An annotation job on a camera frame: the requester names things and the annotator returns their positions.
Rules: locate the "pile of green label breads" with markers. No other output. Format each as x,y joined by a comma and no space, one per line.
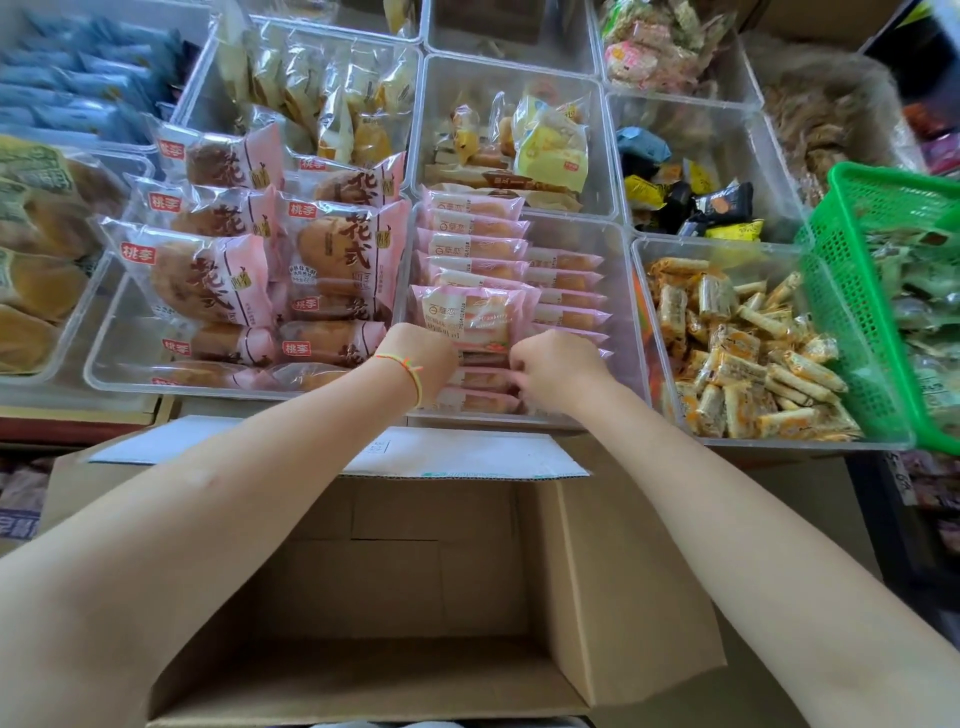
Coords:
45,247

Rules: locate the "row of pink cake packets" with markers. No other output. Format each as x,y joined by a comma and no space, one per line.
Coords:
517,262

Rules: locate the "pink cake packet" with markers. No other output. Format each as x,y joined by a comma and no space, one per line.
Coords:
469,315

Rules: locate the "pile of green snack packets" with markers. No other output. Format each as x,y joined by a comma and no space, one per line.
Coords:
926,315

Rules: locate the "pile of blue packets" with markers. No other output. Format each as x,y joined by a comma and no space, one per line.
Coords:
82,82

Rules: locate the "person's right forearm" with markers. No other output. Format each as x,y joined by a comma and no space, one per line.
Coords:
750,540

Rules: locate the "pile of clear wrapped cakes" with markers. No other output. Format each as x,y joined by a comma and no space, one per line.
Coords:
345,97

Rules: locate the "clear bin with yellow cakes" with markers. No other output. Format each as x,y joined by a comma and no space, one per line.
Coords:
450,82

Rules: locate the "clear bin with green breads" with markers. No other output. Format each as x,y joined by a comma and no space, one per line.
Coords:
112,292

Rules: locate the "pile of brown snacks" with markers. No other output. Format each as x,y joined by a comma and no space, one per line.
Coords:
832,112

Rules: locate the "brown cardboard box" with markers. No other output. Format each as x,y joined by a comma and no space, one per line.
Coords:
420,585

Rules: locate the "clear bin with pink cakes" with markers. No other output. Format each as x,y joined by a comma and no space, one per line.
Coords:
619,300

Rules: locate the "pile of orange stick snacks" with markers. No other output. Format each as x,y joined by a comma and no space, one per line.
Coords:
750,360

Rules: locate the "pile of pink green snacks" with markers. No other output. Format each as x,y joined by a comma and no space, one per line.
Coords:
652,45

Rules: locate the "pile of pink bread packets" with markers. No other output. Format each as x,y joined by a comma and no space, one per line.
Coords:
247,262

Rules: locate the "clear bin with stick snacks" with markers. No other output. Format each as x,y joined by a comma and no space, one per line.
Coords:
847,315

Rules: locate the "person's right hand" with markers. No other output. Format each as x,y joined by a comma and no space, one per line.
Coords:
562,371

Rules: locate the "person's right fingers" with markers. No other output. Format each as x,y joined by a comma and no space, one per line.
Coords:
523,371

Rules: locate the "clear bin with candies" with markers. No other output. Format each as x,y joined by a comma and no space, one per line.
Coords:
750,142

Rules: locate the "clear bin with wrapped cakes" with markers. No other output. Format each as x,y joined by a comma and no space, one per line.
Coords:
217,97

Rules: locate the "person's left hand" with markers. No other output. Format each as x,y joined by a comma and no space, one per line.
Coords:
416,358

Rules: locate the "person's left forearm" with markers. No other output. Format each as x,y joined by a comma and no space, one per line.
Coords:
187,525

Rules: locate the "wooden shelf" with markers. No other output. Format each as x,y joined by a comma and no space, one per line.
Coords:
75,421

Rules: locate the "pile of yellow cake packets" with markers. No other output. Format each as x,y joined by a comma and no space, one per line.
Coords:
540,146

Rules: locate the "nearly empty clear bin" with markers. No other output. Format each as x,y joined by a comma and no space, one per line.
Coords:
510,30

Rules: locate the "pile of black yellow candies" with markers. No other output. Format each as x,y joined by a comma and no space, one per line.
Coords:
705,202

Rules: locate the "clear bin with pink snacks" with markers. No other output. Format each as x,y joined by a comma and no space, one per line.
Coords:
739,75

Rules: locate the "green plastic basket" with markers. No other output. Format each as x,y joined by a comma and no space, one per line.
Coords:
847,225

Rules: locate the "person's left fingers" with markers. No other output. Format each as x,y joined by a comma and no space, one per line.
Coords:
450,361

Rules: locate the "clear bin with brown snacks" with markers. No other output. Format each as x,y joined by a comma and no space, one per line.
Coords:
900,142

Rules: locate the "clear bin with pink breads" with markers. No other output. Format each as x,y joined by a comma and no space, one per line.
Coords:
120,360

